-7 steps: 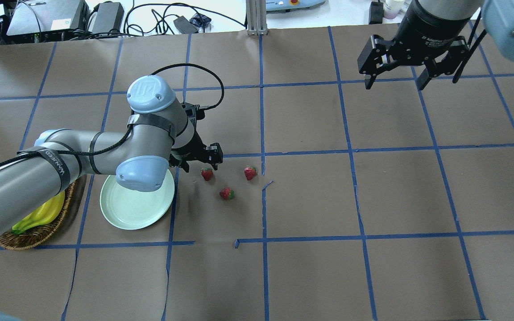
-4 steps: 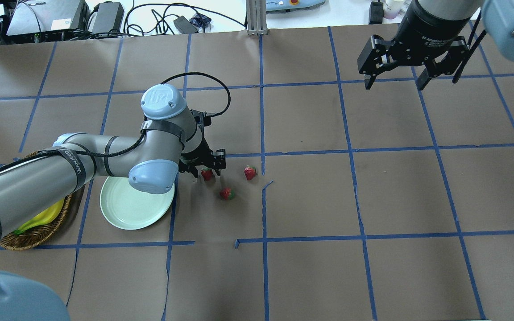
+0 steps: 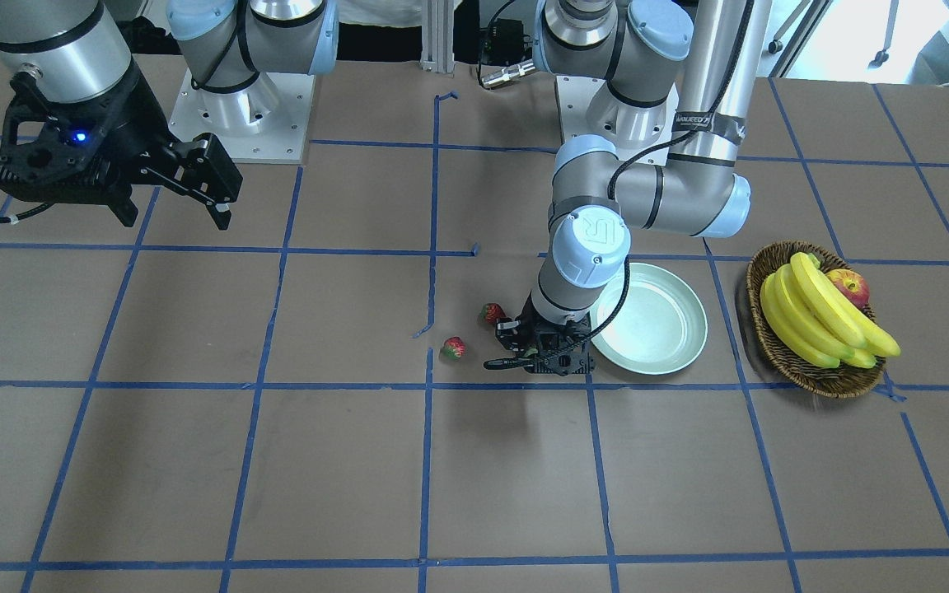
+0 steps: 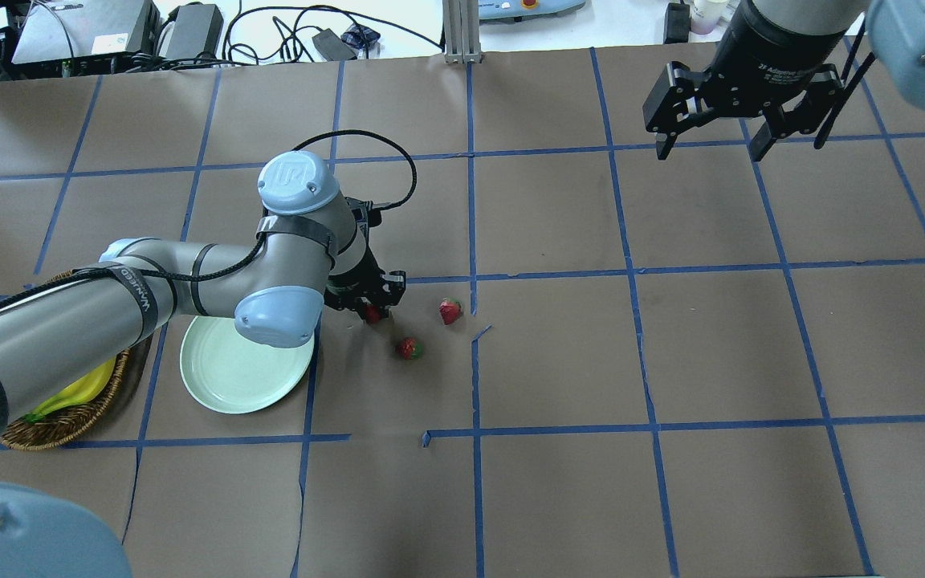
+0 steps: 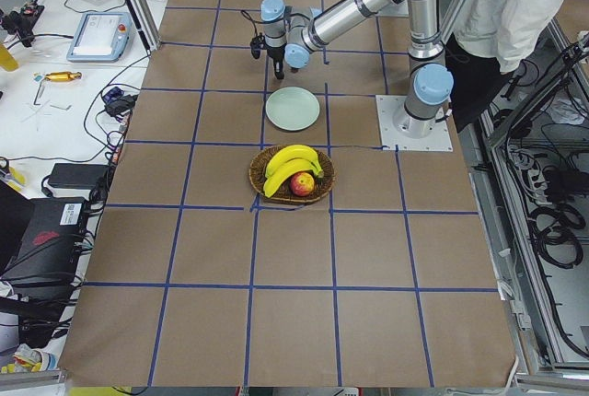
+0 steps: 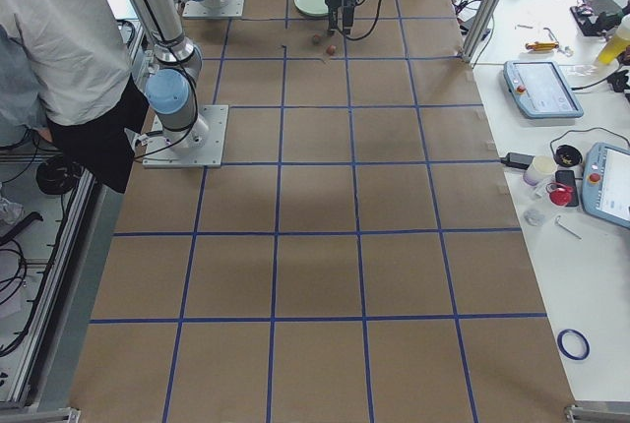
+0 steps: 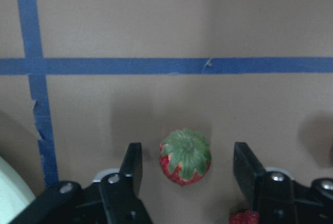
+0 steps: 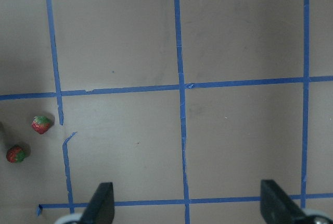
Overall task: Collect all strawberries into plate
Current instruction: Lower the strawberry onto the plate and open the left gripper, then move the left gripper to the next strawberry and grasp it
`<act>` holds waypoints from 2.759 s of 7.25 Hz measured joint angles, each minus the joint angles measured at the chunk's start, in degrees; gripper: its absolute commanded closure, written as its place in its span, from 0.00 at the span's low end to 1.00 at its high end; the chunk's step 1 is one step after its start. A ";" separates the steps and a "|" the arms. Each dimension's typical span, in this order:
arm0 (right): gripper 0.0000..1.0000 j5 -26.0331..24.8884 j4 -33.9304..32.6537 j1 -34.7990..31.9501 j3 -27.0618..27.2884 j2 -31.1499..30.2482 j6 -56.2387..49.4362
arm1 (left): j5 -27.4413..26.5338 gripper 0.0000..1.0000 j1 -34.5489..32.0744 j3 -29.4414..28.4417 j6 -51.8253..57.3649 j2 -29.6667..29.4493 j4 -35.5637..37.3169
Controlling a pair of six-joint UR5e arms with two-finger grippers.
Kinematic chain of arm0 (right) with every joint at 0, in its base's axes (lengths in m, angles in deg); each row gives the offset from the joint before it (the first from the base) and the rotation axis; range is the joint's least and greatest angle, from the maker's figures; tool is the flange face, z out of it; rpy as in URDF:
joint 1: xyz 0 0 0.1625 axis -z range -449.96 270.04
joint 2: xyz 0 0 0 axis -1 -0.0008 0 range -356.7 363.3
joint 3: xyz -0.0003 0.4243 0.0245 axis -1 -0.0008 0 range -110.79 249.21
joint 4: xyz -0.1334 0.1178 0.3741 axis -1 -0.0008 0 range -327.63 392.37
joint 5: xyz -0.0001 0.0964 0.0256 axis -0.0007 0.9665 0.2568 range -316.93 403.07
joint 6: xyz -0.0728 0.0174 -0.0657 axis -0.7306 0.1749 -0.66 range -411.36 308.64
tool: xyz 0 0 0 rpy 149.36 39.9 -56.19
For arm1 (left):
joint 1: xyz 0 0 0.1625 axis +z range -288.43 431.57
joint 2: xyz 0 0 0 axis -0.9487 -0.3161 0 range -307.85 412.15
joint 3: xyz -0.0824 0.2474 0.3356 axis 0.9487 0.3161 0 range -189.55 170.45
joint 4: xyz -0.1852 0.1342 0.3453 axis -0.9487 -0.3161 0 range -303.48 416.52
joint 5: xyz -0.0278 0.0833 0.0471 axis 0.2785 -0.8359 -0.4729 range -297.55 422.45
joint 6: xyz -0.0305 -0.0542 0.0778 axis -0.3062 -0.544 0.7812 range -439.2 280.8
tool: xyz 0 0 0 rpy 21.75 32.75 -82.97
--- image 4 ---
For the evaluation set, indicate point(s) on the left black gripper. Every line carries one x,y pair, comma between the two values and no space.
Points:
348,286

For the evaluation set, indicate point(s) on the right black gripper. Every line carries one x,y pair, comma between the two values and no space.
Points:
776,48

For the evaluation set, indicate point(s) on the red strawberry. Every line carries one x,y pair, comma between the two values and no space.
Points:
410,348
450,311
372,314

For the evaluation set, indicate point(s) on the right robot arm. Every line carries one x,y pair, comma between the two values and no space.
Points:
888,32

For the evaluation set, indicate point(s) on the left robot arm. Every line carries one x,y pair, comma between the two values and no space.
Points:
311,251

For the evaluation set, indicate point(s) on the light green plate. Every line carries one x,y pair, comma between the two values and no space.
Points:
227,373

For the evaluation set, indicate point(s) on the teach pendant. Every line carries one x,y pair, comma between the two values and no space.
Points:
518,11

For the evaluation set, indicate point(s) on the black power adapter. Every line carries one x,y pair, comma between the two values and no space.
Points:
332,48

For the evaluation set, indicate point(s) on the yellow banana bunch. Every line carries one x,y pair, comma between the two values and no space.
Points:
81,391

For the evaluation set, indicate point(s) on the wicker basket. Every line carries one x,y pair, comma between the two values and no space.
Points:
67,425

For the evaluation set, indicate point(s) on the black electronics box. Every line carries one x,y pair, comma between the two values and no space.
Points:
85,31

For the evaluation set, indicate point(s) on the aluminium frame post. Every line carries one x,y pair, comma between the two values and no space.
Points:
460,27

